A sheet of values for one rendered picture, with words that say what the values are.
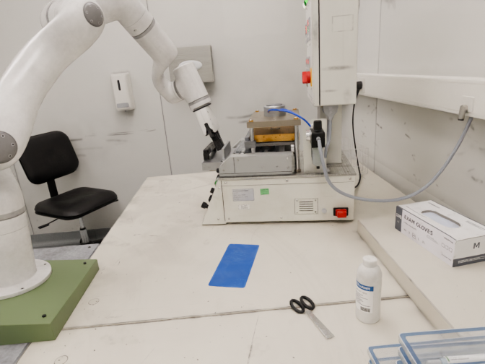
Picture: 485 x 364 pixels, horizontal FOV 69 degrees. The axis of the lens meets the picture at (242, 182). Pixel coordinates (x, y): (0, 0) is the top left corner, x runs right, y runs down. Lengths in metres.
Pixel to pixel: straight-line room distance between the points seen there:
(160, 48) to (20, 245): 0.70
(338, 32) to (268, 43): 1.63
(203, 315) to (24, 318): 0.39
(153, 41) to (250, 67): 1.59
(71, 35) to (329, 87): 0.72
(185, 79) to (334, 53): 0.52
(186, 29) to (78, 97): 0.94
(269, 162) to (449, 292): 0.63
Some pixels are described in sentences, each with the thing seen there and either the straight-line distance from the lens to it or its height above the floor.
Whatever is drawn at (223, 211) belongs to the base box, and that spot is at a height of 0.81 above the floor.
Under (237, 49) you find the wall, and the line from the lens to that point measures 2.74.
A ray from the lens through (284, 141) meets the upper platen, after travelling 1.24.
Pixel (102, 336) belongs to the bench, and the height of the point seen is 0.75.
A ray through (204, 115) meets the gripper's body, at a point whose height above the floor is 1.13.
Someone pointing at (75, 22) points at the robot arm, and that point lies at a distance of 1.02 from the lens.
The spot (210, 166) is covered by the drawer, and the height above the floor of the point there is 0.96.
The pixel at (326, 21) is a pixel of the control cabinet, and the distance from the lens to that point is 1.16.
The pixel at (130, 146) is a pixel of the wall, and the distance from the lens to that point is 2.89.
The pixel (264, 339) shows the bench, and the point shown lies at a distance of 0.80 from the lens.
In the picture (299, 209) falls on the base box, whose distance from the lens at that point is 1.24.
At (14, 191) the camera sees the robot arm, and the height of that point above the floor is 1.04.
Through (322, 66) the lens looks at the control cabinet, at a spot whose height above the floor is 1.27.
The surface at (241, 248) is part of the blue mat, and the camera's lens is 1.12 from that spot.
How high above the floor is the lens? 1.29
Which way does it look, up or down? 18 degrees down
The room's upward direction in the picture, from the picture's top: 5 degrees counter-clockwise
